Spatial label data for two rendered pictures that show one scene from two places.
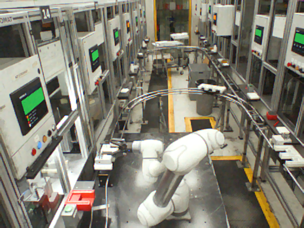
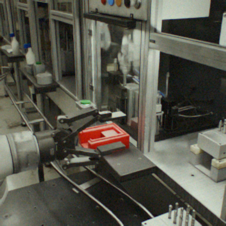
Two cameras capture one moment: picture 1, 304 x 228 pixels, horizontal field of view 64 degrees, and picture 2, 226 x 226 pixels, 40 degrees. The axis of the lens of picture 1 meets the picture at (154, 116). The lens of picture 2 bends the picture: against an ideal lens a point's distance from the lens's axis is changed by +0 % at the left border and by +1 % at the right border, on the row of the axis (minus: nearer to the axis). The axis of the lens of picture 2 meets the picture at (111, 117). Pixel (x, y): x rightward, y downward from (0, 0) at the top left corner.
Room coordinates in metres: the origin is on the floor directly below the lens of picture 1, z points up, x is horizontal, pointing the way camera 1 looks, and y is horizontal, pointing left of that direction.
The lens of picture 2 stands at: (2.09, -0.01, 1.47)
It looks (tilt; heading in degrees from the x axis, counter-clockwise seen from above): 23 degrees down; 150
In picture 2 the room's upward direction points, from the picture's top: straight up
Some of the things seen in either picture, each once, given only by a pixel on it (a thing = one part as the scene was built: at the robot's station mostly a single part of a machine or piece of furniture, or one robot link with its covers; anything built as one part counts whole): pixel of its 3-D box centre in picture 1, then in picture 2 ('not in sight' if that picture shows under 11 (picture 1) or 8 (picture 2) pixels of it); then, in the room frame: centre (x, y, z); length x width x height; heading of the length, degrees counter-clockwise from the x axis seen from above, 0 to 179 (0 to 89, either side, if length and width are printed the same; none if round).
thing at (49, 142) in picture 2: (126, 147); (54, 144); (1.46, 0.20, 1.12); 0.09 x 0.07 x 0.08; 86
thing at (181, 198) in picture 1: (176, 193); not in sight; (1.28, -0.13, 0.85); 0.18 x 0.16 x 0.22; 129
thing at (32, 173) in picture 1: (45, 153); (107, 16); (1.07, 0.57, 1.37); 0.36 x 0.04 x 0.04; 176
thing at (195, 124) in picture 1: (202, 129); not in sight; (3.61, -0.80, 0.01); 1.00 x 0.55 x 0.01; 176
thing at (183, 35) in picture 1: (180, 48); not in sight; (8.29, -0.95, 0.48); 0.84 x 0.58 x 0.97; 4
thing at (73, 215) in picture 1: (69, 217); (88, 115); (1.01, 0.51, 0.97); 0.08 x 0.08 x 0.12; 86
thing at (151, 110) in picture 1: (160, 84); not in sight; (6.12, -0.20, 0.01); 5.85 x 0.59 x 0.01; 176
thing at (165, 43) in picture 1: (167, 57); not in sight; (7.05, -0.47, 0.48); 0.88 x 0.56 x 0.96; 104
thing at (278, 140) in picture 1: (281, 138); not in sight; (1.79, -1.09, 0.92); 0.13 x 0.10 x 0.09; 86
